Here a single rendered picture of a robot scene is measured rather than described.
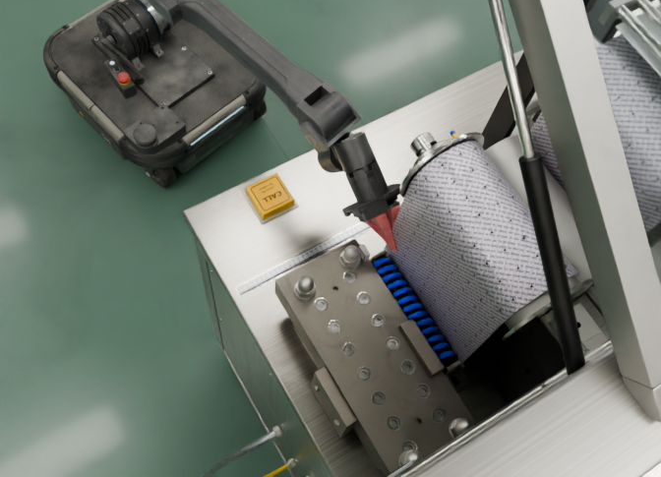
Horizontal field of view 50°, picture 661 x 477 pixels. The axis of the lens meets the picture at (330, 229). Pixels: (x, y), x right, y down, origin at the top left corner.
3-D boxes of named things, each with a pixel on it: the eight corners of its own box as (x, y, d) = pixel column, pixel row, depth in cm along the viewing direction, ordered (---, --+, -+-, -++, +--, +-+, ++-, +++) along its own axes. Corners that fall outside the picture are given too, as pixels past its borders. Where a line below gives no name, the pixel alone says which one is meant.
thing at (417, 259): (386, 249, 125) (404, 201, 108) (462, 363, 117) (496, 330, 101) (384, 250, 125) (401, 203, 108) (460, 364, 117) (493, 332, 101)
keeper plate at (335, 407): (320, 381, 125) (325, 366, 115) (349, 432, 121) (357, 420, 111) (307, 388, 124) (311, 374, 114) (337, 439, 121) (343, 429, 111)
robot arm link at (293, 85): (143, -14, 123) (191, -47, 126) (150, 9, 128) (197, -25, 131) (315, 137, 110) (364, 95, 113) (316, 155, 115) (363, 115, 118)
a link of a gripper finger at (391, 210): (367, 261, 122) (344, 210, 120) (401, 242, 124) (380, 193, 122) (383, 264, 115) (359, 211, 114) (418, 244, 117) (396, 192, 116)
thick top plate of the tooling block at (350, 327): (351, 251, 129) (355, 237, 123) (479, 448, 116) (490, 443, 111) (274, 292, 124) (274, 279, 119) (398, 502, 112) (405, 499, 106)
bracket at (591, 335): (575, 306, 95) (581, 301, 93) (603, 342, 93) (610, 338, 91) (547, 324, 94) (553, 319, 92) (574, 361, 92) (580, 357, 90)
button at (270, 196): (276, 178, 142) (276, 171, 140) (294, 206, 140) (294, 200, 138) (245, 193, 140) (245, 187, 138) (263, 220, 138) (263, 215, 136)
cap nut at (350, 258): (353, 246, 123) (356, 235, 119) (364, 264, 122) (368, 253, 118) (334, 256, 122) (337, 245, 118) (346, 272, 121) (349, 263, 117)
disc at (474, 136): (472, 164, 114) (491, 116, 100) (474, 166, 114) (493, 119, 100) (394, 208, 111) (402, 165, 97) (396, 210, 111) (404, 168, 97)
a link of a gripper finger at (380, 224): (376, 255, 122) (354, 206, 121) (410, 237, 124) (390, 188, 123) (392, 258, 116) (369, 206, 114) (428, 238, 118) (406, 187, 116)
